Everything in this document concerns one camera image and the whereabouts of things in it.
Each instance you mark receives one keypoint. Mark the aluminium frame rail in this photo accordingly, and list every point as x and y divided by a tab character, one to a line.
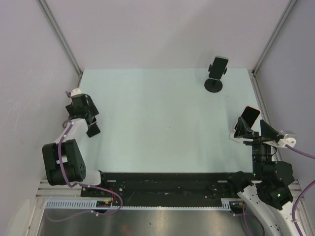
275	34
50	18

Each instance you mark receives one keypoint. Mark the aluminium frame rail right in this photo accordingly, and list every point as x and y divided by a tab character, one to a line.
275	34

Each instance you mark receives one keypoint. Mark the aluminium frame rail left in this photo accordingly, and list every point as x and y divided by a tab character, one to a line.
50	18

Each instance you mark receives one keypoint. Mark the black round-base phone stand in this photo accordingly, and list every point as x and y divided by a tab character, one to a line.
213	85

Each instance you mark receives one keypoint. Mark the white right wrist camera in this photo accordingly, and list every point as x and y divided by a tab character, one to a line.
287	139

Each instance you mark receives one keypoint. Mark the white-cased phone on round stand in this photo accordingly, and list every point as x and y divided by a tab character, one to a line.
218	67

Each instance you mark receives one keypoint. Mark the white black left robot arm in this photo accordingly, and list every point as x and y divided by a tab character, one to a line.
63	160

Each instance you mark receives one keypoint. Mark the black folding phone stand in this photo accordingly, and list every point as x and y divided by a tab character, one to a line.
93	130

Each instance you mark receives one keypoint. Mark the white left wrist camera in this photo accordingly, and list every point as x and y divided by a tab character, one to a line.
75	92

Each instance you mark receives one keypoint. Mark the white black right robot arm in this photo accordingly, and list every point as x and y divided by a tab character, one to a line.
271	199

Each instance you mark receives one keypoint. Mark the white phone stand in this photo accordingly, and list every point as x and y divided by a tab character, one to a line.
239	132

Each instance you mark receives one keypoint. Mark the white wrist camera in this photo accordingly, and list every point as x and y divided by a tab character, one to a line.
287	139
75	92

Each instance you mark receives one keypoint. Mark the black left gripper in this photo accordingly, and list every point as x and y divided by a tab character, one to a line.
92	106

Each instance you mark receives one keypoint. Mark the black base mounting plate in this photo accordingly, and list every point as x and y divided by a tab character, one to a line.
169	189

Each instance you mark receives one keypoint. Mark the pink-cased phone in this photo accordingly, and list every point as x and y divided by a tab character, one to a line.
250	115
93	121

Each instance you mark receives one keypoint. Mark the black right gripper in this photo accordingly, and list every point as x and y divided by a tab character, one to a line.
268	133

